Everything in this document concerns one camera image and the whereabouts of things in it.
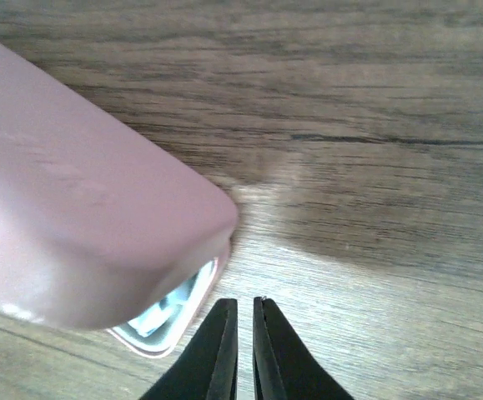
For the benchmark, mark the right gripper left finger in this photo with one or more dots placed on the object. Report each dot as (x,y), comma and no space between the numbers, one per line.
(208,366)

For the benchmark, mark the light blue cleaning cloth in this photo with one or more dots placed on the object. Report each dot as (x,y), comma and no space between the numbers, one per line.
(164,311)

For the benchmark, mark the pink glasses case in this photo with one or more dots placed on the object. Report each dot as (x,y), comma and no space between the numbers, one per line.
(97,223)

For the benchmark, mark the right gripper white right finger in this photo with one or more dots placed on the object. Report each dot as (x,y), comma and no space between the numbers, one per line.
(283,366)

